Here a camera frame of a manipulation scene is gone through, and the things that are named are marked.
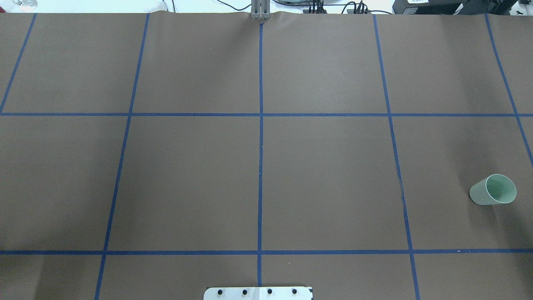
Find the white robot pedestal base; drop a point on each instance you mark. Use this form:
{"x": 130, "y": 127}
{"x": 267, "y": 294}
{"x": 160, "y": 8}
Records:
{"x": 259, "y": 293}

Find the brown paper table cover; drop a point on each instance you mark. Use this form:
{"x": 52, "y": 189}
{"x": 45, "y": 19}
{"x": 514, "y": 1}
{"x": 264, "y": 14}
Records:
{"x": 153, "y": 156}

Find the aluminium frame post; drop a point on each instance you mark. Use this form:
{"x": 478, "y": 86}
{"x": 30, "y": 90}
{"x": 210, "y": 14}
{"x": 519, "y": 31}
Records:
{"x": 260, "y": 9}

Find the green plastic cup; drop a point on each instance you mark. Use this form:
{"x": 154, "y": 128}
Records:
{"x": 496, "y": 189}

